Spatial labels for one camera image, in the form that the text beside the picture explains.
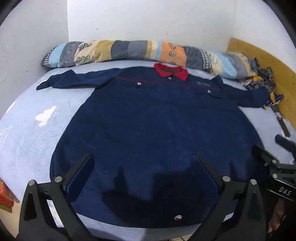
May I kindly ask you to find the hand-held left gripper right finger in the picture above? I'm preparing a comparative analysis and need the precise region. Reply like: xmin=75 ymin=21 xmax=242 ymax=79
xmin=190 ymin=152 xmax=269 ymax=241

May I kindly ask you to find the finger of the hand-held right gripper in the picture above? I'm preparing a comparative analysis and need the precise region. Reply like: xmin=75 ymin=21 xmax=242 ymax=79
xmin=275 ymin=134 xmax=296 ymax=155
xmin=252 ymin=145 xmax=278 ymax=166

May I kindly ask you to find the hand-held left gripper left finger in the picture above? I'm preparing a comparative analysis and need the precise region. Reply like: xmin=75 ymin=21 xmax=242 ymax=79
xmin=16 ymin=153 xmax=97 ymax=241

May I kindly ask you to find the navy blue jacket red collar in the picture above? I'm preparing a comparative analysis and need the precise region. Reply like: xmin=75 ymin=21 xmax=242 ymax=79
xmin=36 ymin=62 xmax=275 ymax=229

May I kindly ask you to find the person's right hand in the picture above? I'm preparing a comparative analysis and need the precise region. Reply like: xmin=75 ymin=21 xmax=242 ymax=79
xmin=268 ymin=199 xmax=287 ymax=234

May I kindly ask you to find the navy star printed cloth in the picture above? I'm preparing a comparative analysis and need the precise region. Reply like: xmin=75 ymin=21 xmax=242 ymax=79
xmin=262 ymin=91 xmax=284 ymax=110

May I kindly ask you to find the light blue cloud blanket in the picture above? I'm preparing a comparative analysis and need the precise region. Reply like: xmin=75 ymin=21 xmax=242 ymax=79
xmin=0 ymin=59 xmax=296 ymax=239

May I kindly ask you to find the grey patterned cloth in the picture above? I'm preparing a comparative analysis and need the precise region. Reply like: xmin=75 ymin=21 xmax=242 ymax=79
xmin=239 ymin=58 xmax=275 ymax=91

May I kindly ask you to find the wooden headboard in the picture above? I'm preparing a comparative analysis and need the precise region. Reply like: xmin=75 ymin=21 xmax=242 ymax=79
xmin=227 ymin=37 xmax=296 ymax=130

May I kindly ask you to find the orange red box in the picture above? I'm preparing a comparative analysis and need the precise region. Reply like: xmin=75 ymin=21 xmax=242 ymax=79
xmin=0 ymin=179 xmax=15 ymax=210

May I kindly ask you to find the patchwork quilt roll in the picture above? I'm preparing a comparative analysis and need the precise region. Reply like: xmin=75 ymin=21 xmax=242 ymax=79
xmin=41 ymin=40 xmax=258 ymax=80

